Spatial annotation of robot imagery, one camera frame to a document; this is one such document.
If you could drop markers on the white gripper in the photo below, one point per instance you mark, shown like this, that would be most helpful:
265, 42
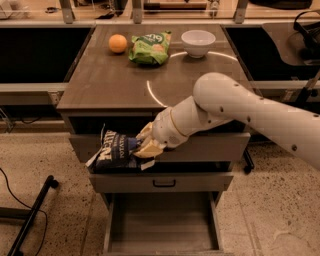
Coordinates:
165, 129

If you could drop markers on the blue chip bag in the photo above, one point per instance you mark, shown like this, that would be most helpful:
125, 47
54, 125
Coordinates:
117, 151

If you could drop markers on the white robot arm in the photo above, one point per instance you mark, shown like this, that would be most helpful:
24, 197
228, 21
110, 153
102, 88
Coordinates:
218, 99

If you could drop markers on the middle drawer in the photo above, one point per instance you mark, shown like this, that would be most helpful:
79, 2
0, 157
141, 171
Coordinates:
160, 182

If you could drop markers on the drawer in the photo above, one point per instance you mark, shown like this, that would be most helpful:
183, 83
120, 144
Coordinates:
160, 182
216, 147
162, 224

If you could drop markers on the grey drawer cabinet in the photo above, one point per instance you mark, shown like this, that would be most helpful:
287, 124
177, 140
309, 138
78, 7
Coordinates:
108, 90

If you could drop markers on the top drawer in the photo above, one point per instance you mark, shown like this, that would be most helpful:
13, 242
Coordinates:
216, 147

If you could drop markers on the bottom drawer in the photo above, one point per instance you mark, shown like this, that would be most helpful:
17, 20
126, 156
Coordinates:
162, 224

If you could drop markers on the green chip bag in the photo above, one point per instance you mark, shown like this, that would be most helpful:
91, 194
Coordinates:
150, 49

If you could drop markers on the orange fruit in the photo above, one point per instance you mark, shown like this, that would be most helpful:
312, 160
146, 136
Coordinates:
117, 43

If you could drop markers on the black caster leg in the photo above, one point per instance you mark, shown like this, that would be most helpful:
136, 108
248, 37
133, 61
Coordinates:
249, 162

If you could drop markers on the white bowl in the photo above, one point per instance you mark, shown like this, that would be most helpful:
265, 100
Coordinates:
197, 43

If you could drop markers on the black floor stand bar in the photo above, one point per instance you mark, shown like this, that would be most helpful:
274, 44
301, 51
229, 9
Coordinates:
28, 215

